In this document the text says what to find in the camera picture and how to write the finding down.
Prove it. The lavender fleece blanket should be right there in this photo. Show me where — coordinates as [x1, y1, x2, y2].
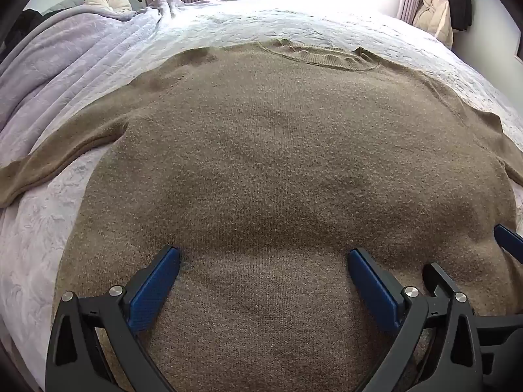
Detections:
[0, 0, 172, 131]

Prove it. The dark clothing pile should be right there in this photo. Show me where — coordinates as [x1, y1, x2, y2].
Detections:
[0, 8, 45, 62]

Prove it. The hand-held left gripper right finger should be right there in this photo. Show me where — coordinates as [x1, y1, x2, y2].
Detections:
[346, 247, 485, 392]

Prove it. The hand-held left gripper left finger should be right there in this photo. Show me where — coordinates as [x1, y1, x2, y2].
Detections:
[45, 245, 182, 392]

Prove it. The round cream pillow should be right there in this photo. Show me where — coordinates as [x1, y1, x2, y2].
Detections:
[85, 0, 133, 13]

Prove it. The white embossed bed quilt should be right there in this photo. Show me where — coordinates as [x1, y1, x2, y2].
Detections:
[0, 0, 523, 392]

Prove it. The brown knitted sweater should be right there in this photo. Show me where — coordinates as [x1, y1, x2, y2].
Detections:
[0, 38, 523, 392]

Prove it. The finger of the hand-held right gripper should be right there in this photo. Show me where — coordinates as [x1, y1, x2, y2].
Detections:
[494, 224, 523, 263]
[423, 261, 523, 351]

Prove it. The beige hanging jacket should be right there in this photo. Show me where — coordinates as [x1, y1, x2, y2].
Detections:
[413, 0, 454, 47]

